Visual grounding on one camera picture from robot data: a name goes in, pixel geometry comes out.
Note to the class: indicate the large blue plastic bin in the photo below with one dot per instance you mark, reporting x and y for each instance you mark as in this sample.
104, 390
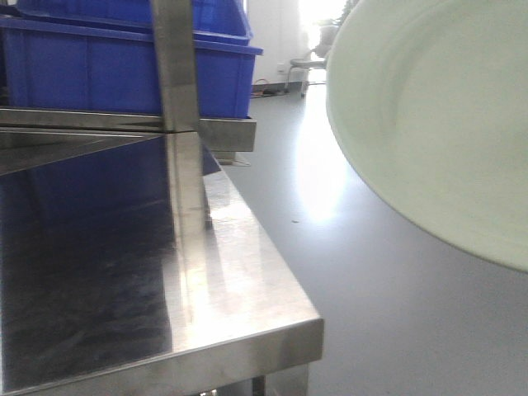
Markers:
59, 66

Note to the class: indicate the stainless steel table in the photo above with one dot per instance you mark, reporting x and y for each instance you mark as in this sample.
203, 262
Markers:
126, 271

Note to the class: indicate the grey office chair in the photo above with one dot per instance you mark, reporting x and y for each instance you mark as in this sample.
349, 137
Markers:
315, 59

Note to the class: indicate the pale green plate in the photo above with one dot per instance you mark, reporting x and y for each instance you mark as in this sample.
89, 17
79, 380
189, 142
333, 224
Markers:
428, 102

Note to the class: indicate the stainless steel shelf rack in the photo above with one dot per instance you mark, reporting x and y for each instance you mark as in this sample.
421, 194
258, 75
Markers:
176, 66

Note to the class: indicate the upper stacked blue bin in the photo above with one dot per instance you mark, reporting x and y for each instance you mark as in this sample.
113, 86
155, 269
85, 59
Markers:
223, 21

